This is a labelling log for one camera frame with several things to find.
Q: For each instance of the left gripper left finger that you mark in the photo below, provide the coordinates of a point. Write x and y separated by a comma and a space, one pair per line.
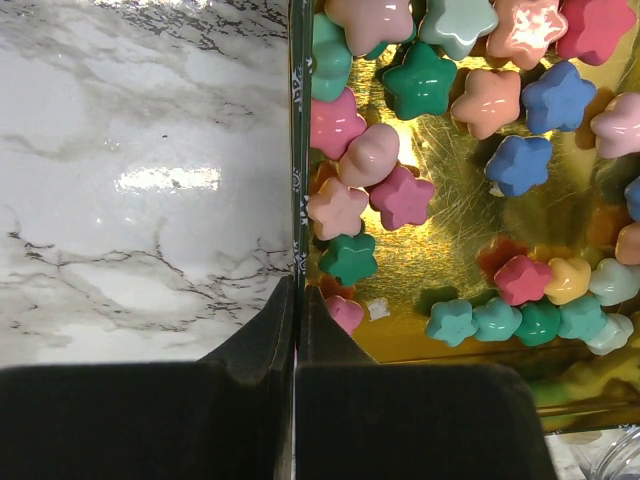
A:
224, 416

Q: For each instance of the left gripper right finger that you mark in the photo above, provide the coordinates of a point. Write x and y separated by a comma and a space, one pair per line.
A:
358, 419

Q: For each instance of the tin of star candies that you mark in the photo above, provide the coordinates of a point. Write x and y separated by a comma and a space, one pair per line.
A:
577, 213

